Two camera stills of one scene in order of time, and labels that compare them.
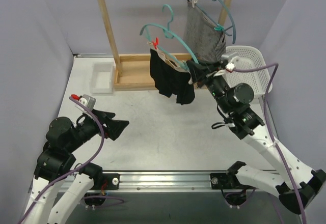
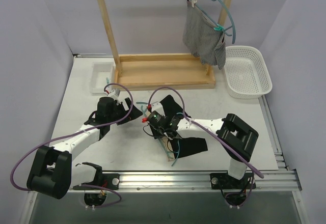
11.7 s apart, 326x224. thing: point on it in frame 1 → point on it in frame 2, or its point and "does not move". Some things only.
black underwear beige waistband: x=171 y=78 → x=175 y=147
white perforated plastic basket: x=249 y=57 does not move
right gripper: x=204 y=76 → x=168 y=123
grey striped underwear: x=204 y=37 does not move
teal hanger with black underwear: x=166 y=52 → x=169 y=156
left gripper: x=104 y=124 → x=125 y=112
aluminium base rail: x=167 y=181 does not move
